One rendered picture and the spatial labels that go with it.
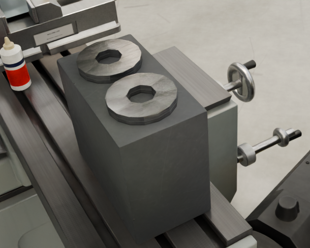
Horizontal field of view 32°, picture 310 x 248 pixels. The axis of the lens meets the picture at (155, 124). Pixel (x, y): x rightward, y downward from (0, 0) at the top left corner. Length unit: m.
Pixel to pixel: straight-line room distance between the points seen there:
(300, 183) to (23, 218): 0.62
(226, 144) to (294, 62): 1.36
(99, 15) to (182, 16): 1.93
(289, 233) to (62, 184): 0.51
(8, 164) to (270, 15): 2.20
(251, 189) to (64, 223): 1.32
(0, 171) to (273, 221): 0.57
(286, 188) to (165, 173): 0.62
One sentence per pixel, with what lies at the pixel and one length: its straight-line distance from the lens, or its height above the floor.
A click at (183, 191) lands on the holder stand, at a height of 0.98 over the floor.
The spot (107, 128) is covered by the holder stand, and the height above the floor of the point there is 1.10.
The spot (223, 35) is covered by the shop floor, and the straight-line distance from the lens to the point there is 2.87.
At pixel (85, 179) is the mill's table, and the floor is 0.92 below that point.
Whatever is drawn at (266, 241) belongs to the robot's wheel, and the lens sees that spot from 1.15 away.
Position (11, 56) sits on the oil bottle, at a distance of 1.02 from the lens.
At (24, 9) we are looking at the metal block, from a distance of 1.14.
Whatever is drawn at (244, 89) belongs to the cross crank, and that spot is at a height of 0.61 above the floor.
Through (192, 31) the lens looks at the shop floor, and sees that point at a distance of 2.92.
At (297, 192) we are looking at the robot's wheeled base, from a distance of 1.25.
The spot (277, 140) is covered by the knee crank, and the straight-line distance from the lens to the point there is 1.49.
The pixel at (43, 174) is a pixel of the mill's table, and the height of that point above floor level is 0.92.
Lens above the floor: 1.52
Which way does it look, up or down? 41 degrees down
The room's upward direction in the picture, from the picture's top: 7 degrees counter-clockwise
